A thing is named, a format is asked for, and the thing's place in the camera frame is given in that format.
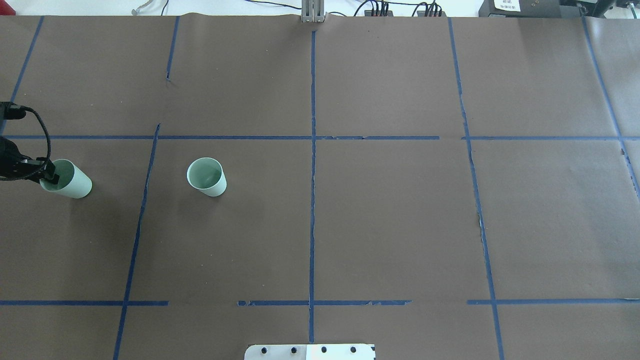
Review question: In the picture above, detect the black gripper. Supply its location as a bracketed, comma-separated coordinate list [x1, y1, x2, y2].
[0, 136, 60, 185]

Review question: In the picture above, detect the mint cup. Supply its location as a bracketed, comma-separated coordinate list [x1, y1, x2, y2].
[39, 159, 93, 199]
[186, 157, 227, 198]

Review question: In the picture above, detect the brown paper table cover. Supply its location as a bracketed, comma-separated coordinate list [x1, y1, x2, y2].
[1, 13, 639, 360]

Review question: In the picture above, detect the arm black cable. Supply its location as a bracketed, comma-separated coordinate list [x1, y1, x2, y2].
[0, 101, 53, 173]

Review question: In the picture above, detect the white pedestal column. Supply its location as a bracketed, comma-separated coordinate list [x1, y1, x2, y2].
[244, 343, 377, 360]

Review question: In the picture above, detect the aluminium frame post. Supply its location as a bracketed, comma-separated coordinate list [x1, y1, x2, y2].
[301, 0, 327, 23]

